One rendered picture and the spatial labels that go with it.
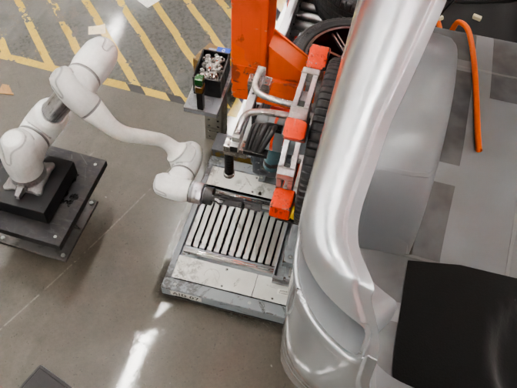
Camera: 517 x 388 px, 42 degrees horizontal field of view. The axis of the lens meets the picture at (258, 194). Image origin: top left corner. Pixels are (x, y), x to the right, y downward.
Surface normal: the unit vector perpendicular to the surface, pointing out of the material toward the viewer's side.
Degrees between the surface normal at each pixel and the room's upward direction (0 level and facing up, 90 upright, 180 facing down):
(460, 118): 2
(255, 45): 90
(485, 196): 22
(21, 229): 0
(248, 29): 90
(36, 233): 0
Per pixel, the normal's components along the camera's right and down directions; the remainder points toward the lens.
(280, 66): -0.26, 0.79
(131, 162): 0.04, -0.57
